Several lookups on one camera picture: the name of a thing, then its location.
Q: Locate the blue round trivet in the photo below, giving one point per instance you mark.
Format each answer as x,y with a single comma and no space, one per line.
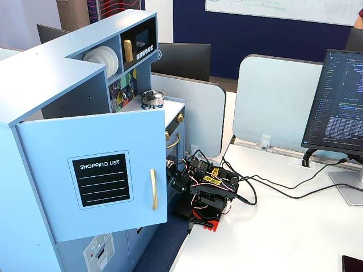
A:
150,107

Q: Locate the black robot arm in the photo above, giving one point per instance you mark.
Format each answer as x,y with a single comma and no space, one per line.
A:
211,195

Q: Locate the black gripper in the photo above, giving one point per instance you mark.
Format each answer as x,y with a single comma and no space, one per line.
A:
173,173

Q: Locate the white perforated toy spatula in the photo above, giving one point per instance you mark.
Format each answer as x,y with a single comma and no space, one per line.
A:
113,105

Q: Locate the blue shopping list cabinet door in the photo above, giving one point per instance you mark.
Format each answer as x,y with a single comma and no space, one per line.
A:
93,133

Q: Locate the black toy microwave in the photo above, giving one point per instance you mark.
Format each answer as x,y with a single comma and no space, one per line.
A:
141,39

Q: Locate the blue toy kitchen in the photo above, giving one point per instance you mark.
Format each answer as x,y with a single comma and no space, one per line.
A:
51,76

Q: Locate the grey desk divider panel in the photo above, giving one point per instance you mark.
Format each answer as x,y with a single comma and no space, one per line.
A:
195,110
275,96

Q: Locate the computer monitor showing code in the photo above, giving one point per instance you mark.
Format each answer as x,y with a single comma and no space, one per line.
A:
337,102

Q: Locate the grey divider clamp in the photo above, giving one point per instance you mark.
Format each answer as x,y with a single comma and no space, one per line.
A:
265,143
193,149

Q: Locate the steel toy spoon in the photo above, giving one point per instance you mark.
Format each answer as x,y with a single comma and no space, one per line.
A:
131,90

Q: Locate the white toy plate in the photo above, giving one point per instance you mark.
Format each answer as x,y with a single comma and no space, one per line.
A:
90,56
102,54
114,63

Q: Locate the whiteboard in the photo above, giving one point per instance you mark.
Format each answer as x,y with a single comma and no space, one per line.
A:
283,8

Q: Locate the silver monitor stand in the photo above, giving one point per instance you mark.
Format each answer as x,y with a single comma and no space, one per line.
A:
348,187

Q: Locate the red robot base clamp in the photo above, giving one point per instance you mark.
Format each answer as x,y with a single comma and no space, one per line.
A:
214,225

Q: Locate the steel toy pot with lid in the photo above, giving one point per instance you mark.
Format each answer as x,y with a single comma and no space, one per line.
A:
153,96

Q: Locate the black monitor back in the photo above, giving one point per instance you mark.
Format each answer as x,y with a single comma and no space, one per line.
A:
49,33
184,61

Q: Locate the steel toy ladle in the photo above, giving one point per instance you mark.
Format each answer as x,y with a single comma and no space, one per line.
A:
124,95

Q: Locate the gold stove knob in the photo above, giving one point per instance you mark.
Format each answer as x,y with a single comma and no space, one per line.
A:
179,117
167,136

